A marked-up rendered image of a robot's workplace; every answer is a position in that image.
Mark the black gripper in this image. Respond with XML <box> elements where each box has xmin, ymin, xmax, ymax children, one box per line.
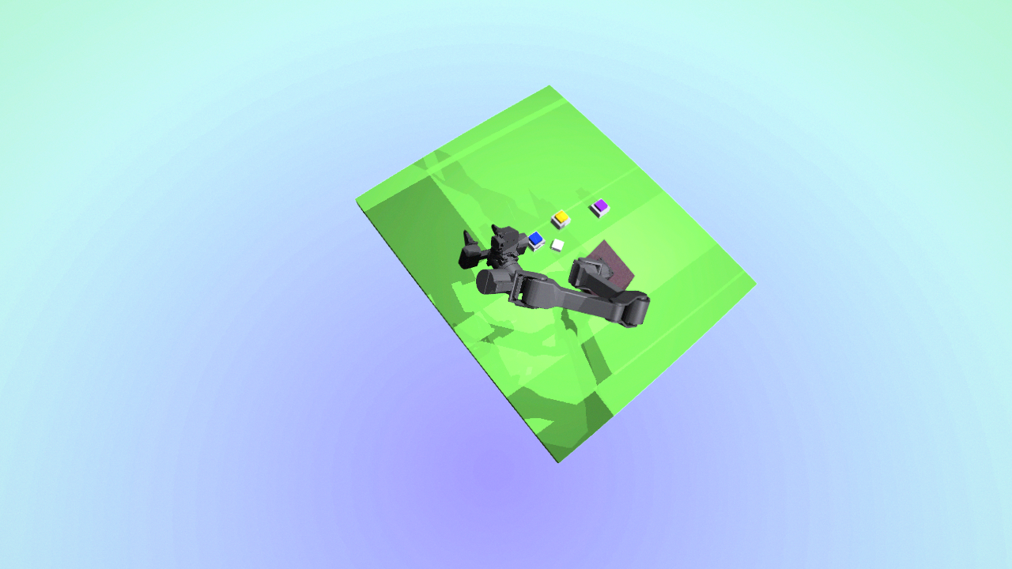
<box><xmin>458</xmin><ymin>230</ymin><xmax>529</xmax><ymax>269</ymax></box>

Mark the blue button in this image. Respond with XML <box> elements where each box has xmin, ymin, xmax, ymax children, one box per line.
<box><xmin>528</xmin><ymin>230</ymin><xmax>546</xmax><ymax>252</ymax></box>

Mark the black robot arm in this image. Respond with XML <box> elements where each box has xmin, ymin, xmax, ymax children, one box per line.
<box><xmin>476</xmin><ymin>226</ymin><xmax>651</xmax><ymax>328</ymax></box>

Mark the purple button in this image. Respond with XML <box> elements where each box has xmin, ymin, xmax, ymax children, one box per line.
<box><xmin>590</xmin><ymin>198</ymin><xmax>610</xmax><ymax>218</ymax></box>

